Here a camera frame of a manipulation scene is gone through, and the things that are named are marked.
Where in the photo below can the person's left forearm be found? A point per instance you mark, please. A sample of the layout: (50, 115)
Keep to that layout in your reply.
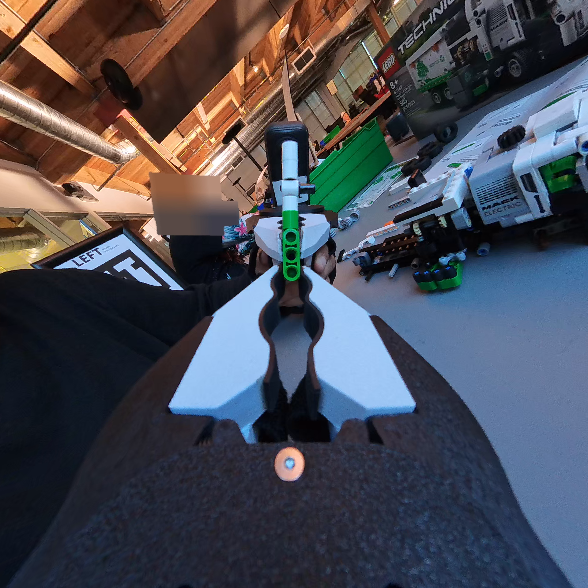
(69, 367)

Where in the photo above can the floral printed cloth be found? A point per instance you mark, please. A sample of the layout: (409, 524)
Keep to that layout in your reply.
(239, 229)

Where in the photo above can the green plastic bin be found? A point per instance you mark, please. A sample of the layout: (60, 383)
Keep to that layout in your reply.
(349, 170)

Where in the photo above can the light grey lego beam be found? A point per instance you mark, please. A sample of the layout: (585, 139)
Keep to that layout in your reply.
(400, 202)

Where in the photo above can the lego set box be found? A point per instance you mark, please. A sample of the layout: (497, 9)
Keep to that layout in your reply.
(459, 69)

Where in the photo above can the glass window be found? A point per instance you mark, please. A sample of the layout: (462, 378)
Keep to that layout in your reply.
(50, 243)

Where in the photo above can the black framed printed tag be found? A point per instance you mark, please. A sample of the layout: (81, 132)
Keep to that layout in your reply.
(87, 259)

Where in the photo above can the dark grey cup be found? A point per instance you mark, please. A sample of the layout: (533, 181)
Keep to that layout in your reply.
(397, 126)

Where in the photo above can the white lego truck cab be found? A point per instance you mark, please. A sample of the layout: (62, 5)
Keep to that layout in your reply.
(496, 202)

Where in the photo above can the green printed instruction sheet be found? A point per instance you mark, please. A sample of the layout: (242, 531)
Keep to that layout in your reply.
(374, 190)

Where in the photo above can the corrugated silver ceiling duct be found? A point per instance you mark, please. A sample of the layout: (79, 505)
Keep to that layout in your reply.
(264, 108)

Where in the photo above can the black lego chassis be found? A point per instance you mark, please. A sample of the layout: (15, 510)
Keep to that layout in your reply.
(404, 248)

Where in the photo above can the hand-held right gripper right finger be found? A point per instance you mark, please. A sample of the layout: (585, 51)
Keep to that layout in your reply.
(363, 367)

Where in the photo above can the grey lego wheel hub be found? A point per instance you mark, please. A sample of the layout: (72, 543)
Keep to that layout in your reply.
(349, 220)

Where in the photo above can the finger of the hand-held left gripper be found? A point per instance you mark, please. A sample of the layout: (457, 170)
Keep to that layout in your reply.
(270, 241)
(316, 239)

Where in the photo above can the dark ceiling panel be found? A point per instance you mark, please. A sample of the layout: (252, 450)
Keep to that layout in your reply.
(206, 55)

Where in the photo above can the small grey lego connector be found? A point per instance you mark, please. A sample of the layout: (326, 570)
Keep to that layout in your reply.
(482, 248)

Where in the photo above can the wooden table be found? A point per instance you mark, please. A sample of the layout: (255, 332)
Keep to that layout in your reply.
(356, 120)

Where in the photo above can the green and white lego beam assembly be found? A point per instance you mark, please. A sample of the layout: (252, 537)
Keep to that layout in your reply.
(291, 248)

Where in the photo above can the smooth silver ceiling duct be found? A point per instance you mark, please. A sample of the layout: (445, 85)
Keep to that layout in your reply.
(55, 117)

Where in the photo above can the black round ceiling disc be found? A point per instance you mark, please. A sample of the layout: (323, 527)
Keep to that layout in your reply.
(120, 85)

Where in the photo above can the black lego tyre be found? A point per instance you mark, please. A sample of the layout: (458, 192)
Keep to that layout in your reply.
(415, 165)
(430, 149)
(445, 132)
(511, 138)

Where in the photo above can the white wall vent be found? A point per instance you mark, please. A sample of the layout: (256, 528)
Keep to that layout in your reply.
(304, 60)

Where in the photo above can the person's left hand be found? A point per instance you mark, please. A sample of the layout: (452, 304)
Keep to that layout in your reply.
(327, 264)

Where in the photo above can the person's black clothed torso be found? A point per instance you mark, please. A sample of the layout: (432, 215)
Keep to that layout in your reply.
(202, 262)

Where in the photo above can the white instruction booklet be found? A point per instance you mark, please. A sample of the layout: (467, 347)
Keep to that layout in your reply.
(477, 142)

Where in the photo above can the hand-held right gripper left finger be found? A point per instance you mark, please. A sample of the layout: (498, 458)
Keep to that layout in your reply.
(225, 367)

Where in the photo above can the green lego subassembly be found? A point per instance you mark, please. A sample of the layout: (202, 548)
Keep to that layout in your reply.
(448, 280)

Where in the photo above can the white pointed banner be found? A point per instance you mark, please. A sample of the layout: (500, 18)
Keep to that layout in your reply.
(289, 96)

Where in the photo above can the black stand lamp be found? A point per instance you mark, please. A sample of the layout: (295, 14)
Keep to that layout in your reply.
(234, 133)

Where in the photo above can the security camera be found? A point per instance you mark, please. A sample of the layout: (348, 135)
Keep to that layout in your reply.
(77, 189)

